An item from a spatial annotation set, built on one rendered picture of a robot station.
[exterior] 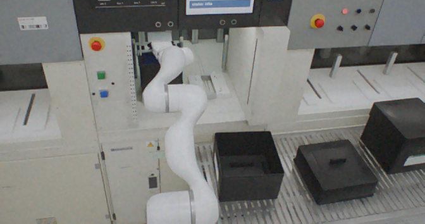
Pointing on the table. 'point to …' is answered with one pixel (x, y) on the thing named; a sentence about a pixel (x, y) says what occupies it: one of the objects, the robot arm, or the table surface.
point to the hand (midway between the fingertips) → (158, 38)
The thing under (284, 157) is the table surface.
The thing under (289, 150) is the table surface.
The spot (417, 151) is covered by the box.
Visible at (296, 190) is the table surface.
